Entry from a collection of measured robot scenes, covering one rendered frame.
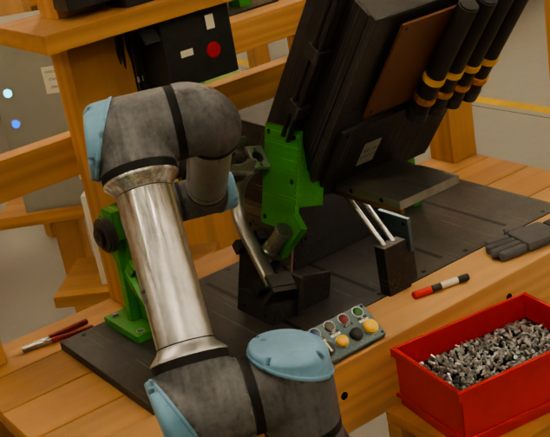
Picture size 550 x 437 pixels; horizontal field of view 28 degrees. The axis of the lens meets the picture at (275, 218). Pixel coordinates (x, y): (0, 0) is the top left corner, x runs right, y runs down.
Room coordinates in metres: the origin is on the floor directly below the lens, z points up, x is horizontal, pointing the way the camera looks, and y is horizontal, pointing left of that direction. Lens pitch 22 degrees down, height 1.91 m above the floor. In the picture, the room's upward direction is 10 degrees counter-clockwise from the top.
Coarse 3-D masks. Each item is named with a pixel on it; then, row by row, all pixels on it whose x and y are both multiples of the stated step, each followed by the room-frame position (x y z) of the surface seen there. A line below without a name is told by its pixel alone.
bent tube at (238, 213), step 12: (252, 156) 2.13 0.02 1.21; (264, 156) 2.11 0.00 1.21; (264, 168) 2.09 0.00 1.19; (240, 192) 2.14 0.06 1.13; (240, 204) 2.14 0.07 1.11; (240, 216) 2.12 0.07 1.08; (240, 228) 2.11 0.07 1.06; (252, 240) 2.08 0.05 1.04; (252, 252) 2.06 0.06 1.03; (264, 264) 2.03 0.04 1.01; (264, 276) 2.02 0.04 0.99
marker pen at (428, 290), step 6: (462, 276) 2.00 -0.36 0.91; (468, 276) 2.00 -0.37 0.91; (444, 282) 1.99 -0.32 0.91; (450, 282) 1.99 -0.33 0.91; (456, 282) 1.99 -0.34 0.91; (426, 288) 1.98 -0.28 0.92; (432, 288) 1.98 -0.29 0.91; (438, 288) 1.98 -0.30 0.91; (444, 288) 1.99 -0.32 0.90; (414, 294) 1.97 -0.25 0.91; (420, 294) 1.97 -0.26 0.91; (426, 294) 1.97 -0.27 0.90
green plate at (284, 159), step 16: (272, 128) 2.11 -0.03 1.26; (288, 128) 2.07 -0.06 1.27; (272, 144) 2.10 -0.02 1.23; (288, 144) 2.06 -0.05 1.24; (272, 160) 2.10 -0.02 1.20; (288, 160) 2.05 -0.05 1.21; (304, 160) 2.05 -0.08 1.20; (272, 176) 2.09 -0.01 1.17; (288, 176) 2.05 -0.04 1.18; (304, 176) 2.05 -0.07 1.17; (272, 192) 2.08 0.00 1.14; (288, 192) 2.04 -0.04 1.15; (304, 192) 2.05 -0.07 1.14; (320, 192) 2.07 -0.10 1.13; (272, 208) 2.08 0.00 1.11; (288, 208) 2.03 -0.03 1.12; (272, 224) 2.07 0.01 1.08
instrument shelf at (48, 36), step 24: (168, 0) 2.21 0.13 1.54; (192, 0) 2.24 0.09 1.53; (216, 0) 2.27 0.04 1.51; (0, 24) 2.27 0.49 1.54; (24, 24) 2.22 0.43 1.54; (48, 24) 2.17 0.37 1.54; (72, 24) 2.12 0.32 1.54; (96, 24) 2.12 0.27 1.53; (120, 24) 2.14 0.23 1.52; (144, 24) 2.17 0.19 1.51; (24, 48) 2.15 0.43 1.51; (48, 48) 2.06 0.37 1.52; (72, 48) 2.09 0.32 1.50
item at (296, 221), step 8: (296, 216) 2.01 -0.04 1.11; (288, 224) 2.02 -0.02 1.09; (296, 224) 2.00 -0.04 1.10; (304, 224) 2.00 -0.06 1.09; (296, 232) 2.00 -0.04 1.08; (304, 232) 2.00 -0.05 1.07; (288, 240) 2.01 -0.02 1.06; (296, 240) 2.00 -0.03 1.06; (288, 248) 2.01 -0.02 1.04; (280, 256) 2.03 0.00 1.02; (288, 256) 2.03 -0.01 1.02
